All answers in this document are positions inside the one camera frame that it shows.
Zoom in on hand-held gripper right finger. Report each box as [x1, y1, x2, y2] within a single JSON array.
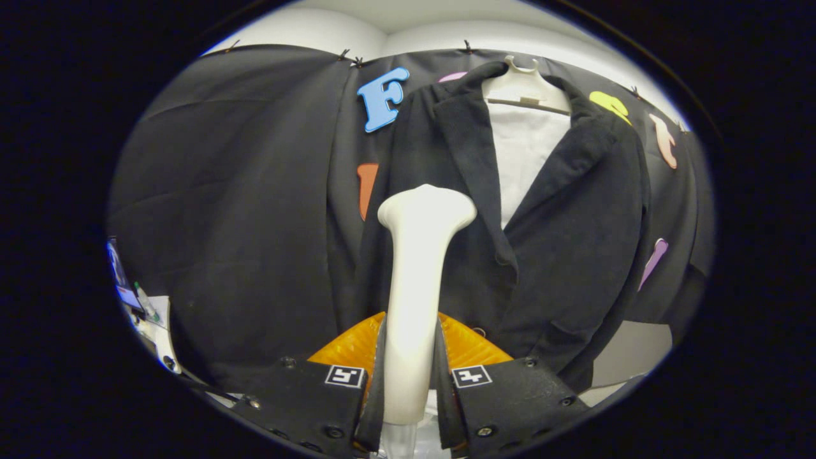
[[435, 312, 590, 456]]

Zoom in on white clothes hanger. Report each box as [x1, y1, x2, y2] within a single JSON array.
[[481, 55, 572, 117]]

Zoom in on grey cabinet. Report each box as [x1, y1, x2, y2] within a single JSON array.
[[577, 321, 673, 409]]

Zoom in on blue lit screen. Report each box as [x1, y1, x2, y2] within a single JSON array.
[[108, 241, 144, 311]]

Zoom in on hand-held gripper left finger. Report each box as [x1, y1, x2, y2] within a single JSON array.
[[229, 312, 388, 459]]

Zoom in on white shirt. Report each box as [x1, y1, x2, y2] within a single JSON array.
[[488, 102, 571, 230]]

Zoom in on black backdrop cloth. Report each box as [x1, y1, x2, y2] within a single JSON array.
[[107, 43, 716, 390]]

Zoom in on black suit jacket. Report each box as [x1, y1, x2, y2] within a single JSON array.
[[351, 61, 651, 395]]

